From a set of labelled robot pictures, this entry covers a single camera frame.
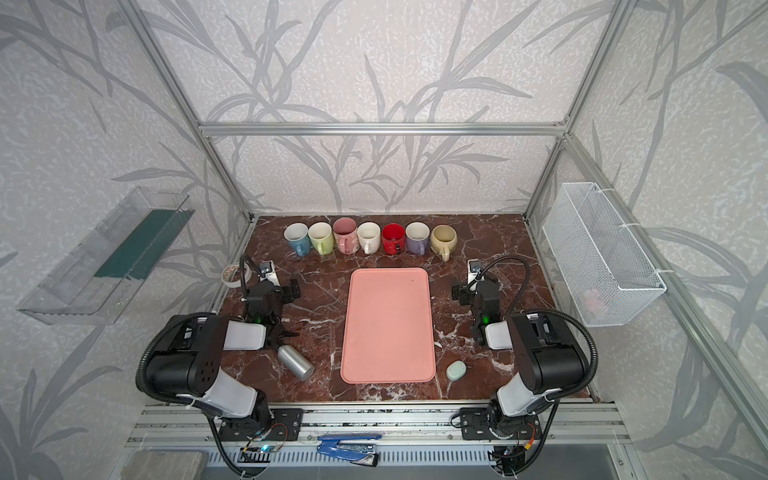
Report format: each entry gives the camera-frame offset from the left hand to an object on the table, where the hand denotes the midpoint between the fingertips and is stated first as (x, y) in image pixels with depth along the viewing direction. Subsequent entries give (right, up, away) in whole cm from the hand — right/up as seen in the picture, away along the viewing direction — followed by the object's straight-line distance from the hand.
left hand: (281, 267), depth 94 cm
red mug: (+35, +10, +16) cm, 40 cm away
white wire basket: (+82, +2, -31) cm, 87 cm away
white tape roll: (-19, -6, +7) cm, 21 cm away
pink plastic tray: (+34, -18, -3) cm, 39 cm away
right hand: (+61, 0, +1) cm, 61 cm away
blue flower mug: (0, +11, +13) cm, 17 cm away
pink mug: (+19, +10, +8) cm, 23 cm away
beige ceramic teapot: (+54, +9, +13) cm, 56 cm away
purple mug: (+44, +9, +12) cm, 46 cm away
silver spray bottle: (+9, -25, -13) cm, 30 cm away
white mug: (+27, +10, +8) cm, 30 cm away
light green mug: (+10, +10, +9) cm, 17 cm away
